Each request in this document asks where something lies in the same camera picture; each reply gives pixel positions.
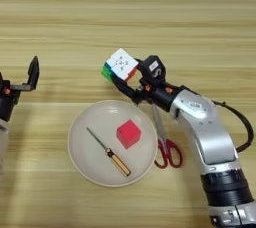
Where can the multicolour puzzle cube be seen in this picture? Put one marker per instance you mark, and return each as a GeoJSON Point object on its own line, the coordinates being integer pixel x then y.
{"type": "Point", "coordinates": [121, 63]}

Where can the round beige plate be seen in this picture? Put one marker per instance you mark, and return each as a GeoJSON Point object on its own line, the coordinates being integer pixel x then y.
{"type": "Point", "coordinates": [93, 162]}

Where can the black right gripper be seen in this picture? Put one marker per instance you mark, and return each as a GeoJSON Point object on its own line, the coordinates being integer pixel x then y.
{"type": "Point", "coordinates": [160, 95]}

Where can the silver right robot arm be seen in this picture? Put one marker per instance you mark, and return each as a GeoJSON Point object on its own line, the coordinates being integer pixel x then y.
{"type": "Point", "coordinates": [213, 132]}

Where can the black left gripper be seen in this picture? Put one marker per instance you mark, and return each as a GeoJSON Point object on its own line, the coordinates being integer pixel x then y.
{"type": "Point", "coordinates": [6, 102]}

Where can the red cube block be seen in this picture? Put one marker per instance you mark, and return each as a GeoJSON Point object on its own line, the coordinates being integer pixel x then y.
{"type": "Point", "coordinates": [129, 134]}

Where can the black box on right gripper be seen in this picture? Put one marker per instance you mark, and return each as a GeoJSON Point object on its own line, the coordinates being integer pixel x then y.
{"type": "Point", "coordinates": [153, 67]}

